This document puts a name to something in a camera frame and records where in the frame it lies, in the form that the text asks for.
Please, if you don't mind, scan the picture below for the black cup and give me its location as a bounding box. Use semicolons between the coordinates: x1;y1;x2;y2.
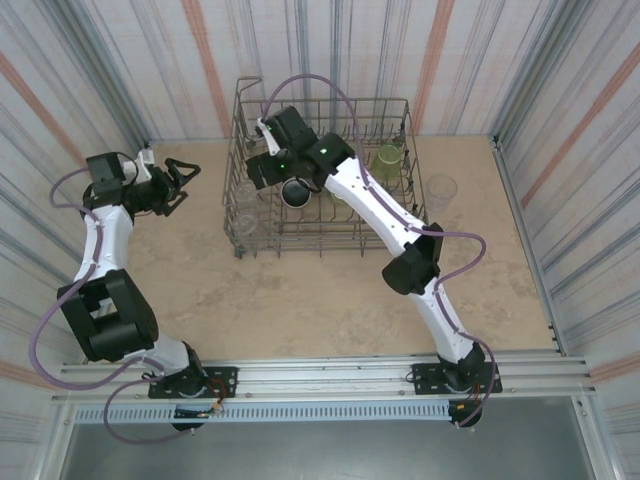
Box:
280;178;314;208

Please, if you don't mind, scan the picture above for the bright green plastic cup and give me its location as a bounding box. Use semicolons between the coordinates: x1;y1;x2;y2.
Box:
375;143;402;184

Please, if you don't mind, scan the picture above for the tall clear plastic cup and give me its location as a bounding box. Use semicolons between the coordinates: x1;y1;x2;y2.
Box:
427;174;459;216

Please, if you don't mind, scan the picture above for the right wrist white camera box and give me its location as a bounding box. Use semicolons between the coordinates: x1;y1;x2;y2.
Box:
256;118;281;159

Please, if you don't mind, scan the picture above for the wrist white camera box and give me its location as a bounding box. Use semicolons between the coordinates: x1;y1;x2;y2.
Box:
122;148;154;185
256;118;281;159

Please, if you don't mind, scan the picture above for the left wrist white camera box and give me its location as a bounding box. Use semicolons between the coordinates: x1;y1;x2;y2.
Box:
122;148;154;185

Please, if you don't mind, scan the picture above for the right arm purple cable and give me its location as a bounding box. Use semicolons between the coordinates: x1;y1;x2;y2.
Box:
259;73;499;430

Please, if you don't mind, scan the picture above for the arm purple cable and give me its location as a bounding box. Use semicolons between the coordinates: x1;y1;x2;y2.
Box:
259;73;499;430
28;167;196;444

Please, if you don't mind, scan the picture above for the grey wire dish rack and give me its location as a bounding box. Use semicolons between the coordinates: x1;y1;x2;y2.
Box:
220;76;430;260

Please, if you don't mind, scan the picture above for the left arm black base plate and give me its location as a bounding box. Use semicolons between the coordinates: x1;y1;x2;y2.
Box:
148;366;239;400

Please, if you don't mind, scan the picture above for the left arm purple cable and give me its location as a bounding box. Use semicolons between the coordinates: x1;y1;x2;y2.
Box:
28;167;196;444

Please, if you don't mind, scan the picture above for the aluminium mounting rail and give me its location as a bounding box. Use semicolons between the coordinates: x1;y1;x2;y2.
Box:
52;355;599;404

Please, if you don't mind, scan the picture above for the white slotted cable duct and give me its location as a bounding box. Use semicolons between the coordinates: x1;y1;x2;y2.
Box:
73;402;454;425

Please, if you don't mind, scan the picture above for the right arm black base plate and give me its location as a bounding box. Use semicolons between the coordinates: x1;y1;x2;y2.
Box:
411;362;503;396

